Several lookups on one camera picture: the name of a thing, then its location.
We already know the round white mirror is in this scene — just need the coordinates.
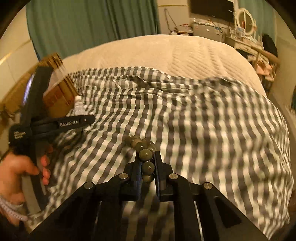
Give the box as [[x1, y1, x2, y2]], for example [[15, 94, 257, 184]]
[[235, 8, 256, 36]]

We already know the black backpack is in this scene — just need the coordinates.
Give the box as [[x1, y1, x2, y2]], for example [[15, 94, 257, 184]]
[[262, 34, 278, 57]]

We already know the black wall television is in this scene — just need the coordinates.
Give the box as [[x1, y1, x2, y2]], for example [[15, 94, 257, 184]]
[[189, 0, 234, 23]]

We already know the grey mini fridge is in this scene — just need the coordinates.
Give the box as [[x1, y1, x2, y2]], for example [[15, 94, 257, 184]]
[[192, 23, 225, 43]]

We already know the green curtain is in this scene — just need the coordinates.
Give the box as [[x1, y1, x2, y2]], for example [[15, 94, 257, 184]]
[[238, 0, 276, 41], [26, 0, 161, 59]]

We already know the right green curtain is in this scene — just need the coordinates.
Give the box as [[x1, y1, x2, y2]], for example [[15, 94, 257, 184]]
[[238, 0, 276, 41]]

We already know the brown cardboard box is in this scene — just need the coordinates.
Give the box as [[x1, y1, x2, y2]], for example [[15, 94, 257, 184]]
[[1, 53, 78, 132]]

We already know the white ointment tube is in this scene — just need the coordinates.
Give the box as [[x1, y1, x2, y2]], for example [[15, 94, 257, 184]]
[[74, 95, 86, 115]]

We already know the person left hand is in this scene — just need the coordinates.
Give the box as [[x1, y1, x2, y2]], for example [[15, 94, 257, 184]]
[[1, 145, 53, 227]]

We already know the white dressing table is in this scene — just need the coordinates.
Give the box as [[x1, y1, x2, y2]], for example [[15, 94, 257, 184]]
[[224, 36, 263, 56]]

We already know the wooden chair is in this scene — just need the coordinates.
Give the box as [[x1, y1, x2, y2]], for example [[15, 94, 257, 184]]
[[247, 45, 281, 82]]

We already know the dark green bead bracelet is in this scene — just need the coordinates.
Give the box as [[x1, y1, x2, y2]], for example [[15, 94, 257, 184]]
[[123, 135, 157, 183]]

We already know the checkered grey white cloth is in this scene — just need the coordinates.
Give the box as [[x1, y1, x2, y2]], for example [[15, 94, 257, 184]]
[[28, 67, 293, 238]]

